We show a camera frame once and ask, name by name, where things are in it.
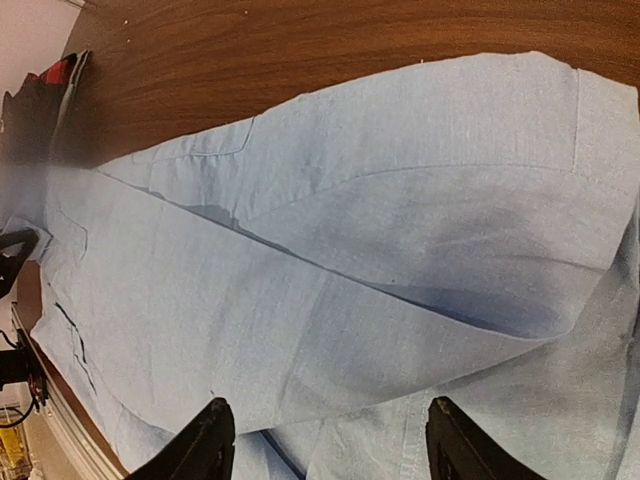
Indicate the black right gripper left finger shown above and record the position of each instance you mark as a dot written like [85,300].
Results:
[203,450]

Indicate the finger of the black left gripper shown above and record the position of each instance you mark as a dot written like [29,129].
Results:
[16,248]

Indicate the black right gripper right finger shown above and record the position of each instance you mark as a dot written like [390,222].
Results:
[458,448]

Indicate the light blue long sleeve shirt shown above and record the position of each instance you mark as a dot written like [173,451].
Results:
[466,227]

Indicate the grey folded shirt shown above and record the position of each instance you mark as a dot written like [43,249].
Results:
[66,105]

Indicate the red black plaid shirt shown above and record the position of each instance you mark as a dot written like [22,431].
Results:
[62,72]

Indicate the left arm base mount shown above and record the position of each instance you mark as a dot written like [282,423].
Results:
[20,364]

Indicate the front aluminium frame rail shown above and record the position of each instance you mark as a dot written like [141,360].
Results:
[76,435]

